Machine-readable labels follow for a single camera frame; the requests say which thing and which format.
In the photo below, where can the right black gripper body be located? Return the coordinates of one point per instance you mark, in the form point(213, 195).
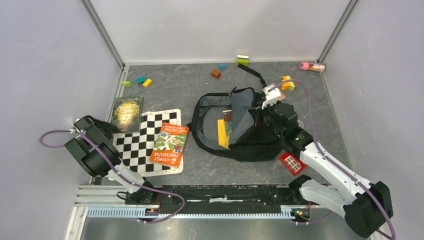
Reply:
point(266, 117)

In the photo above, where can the teal book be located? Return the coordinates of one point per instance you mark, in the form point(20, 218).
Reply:
point(227, 118)

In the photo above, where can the orange green block stack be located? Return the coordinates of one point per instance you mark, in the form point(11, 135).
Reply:
point(287, 84)

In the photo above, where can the dark green fantasy book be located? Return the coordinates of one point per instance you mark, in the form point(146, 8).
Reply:
point(127, 113)

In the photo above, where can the black student backpack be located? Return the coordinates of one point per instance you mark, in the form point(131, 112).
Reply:
point(249, 141)

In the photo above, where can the black white chessboard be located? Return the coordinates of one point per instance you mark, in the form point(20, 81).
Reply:
point(136, 148)

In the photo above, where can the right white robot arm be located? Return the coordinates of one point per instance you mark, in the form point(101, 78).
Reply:
point(365, 206)

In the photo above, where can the teal block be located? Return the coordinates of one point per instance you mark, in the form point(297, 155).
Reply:
point(141, 80)

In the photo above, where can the yellow orange block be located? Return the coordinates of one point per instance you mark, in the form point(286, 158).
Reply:
point(147, 82)

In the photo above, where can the pink capped marker tube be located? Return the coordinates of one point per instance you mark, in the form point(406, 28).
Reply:
point(311, 66)

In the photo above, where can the green white block stack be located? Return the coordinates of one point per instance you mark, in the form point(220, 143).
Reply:
point(242, 60)

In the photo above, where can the clear round glitter jar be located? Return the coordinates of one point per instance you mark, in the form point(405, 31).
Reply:
point(301, 124)

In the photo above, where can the orange treehouse book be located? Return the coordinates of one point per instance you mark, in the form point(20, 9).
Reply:
point(169, 145)

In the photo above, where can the yellow book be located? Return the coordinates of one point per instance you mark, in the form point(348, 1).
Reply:
point(223, 139)

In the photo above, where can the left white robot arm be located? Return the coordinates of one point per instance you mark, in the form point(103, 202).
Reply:
point(95, 153)

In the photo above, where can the red window toy brick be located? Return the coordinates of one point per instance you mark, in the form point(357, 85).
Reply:
point(292, 164)

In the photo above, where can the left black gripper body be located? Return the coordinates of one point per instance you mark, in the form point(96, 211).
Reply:
point(108, 128)

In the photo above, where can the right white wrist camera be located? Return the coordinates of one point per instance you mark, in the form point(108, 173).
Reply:
point(270, 95)

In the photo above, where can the green half round block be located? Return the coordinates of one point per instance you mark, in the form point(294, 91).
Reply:
point(126, 83)

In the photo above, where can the small orange spiral notebook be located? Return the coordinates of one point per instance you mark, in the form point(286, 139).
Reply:
point(282, 96)

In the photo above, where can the brown orange cube block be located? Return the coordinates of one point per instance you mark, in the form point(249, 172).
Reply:
point(216, 73)

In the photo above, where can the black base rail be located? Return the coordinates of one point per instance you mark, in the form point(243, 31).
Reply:
point(263, 200)

